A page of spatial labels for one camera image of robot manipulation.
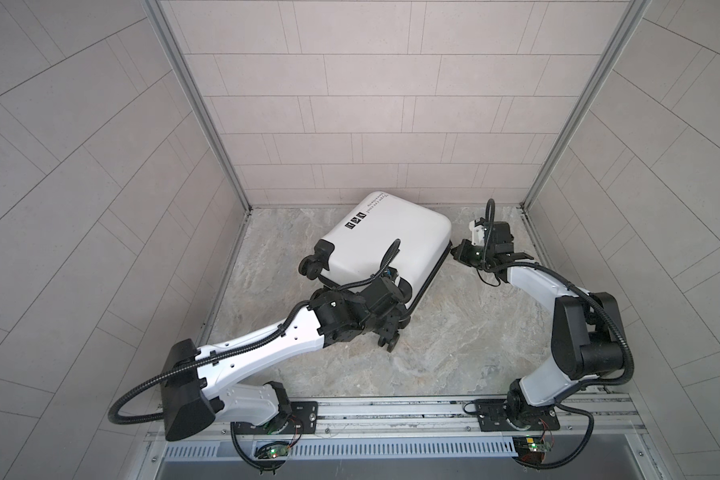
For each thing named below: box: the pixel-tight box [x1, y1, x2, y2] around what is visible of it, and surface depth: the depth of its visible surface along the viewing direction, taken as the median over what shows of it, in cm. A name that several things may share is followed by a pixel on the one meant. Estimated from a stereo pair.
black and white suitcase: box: [299, 191, 453, 352], surface depth 84 cm
